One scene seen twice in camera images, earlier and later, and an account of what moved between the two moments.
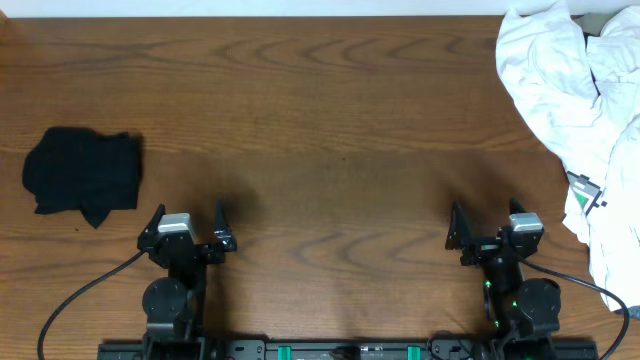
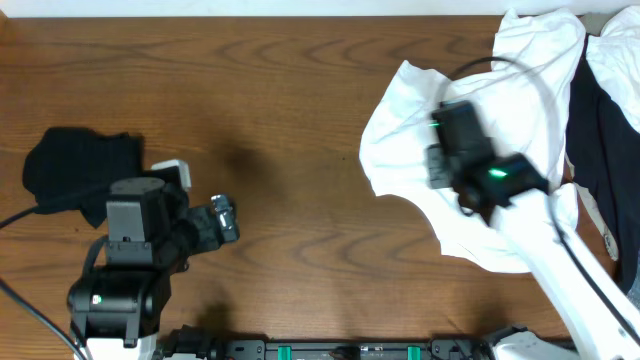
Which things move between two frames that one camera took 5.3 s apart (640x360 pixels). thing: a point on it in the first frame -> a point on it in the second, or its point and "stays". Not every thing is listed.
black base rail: x=350 y=349 stays
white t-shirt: x=563 y=61 -> x=521 y=107
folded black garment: x=78 y=170 stays
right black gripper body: x=482 y=250 -> x=438 y=170
